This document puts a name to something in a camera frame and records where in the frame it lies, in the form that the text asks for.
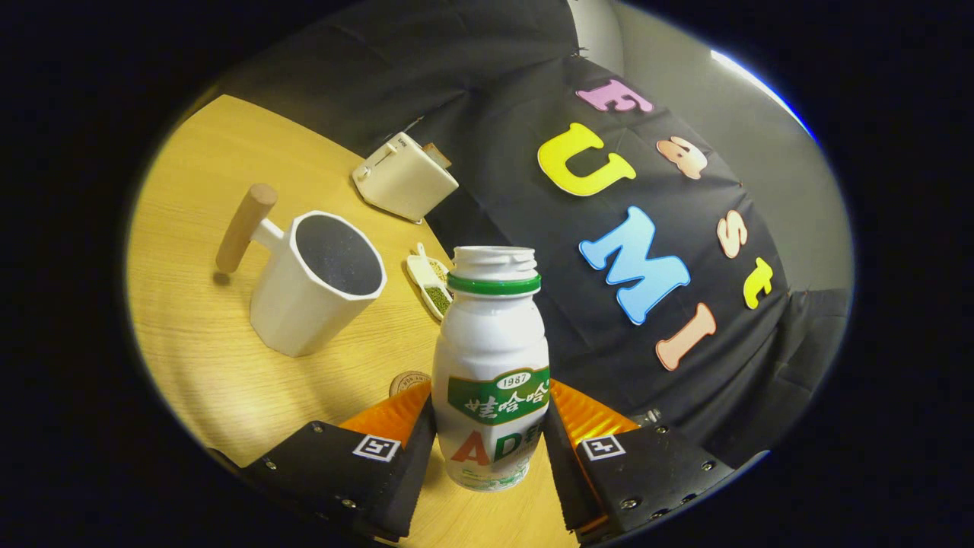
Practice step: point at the round wooden coaster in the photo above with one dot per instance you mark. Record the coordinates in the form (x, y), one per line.
(407, 380)

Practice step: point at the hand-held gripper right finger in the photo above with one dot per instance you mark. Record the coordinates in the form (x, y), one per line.
(563, 472)

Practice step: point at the white juice bottle green label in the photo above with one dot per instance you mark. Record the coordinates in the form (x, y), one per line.
(491, 335)

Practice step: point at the black backdrop cloth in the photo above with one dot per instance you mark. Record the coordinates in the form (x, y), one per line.
(517, 114)

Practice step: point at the cream toaster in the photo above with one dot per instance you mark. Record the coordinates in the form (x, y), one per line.
(403, 179)

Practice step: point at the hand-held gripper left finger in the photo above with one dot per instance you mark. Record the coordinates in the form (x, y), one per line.
(407, 472)

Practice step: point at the wooden table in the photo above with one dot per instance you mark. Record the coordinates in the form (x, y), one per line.
(205, 342)

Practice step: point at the white divided bean tray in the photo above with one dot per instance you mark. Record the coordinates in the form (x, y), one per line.
(426, 274)

